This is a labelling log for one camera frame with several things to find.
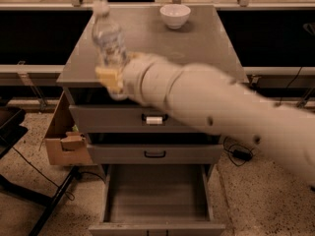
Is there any white ceramic bowl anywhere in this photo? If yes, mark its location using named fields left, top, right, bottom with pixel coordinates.
left=159, top=4, right=191, bottom=30

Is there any grey top drawer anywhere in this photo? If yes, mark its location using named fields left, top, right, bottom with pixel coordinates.
left=70, top=105, right=199, bottom=133

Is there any brown cardboard box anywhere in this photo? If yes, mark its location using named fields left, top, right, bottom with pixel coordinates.
left=44, top=93, right=93, bottom=166

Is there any black stand base left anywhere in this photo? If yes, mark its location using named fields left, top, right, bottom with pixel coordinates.
left=0, top=113, right=85, bottom=236

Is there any grey drawer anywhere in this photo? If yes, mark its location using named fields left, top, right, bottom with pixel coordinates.
left=70, top=105, right=199, bottom=133
left=88, top=145, right=223, bottom=164
left=89, top=164, right=225, bottom=236

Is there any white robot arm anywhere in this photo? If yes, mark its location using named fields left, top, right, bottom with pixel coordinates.
left=95, top=53, right=315, bottom=186

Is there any grey bottom drawer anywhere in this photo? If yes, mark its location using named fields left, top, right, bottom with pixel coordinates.
left=89, top=164, right=225, bottom=236

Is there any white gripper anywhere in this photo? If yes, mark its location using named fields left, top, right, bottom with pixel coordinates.
left=95, top=52, right=181, bottom=111

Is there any black power adapter with cable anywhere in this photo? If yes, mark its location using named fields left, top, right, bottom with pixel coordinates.
left=222, top=137, right=254, bottom=167

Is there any grey middle drawer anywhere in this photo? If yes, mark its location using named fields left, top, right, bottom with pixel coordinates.
left=88, top=145, right=223, bottom=164

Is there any clear plastic water bottle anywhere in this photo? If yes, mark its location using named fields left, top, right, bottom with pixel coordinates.
left=91, top=0, right=131, bottom=102

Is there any grey drawer cabinet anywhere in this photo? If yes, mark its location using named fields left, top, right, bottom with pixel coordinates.
left=57, top=4, right=247, bottom=149

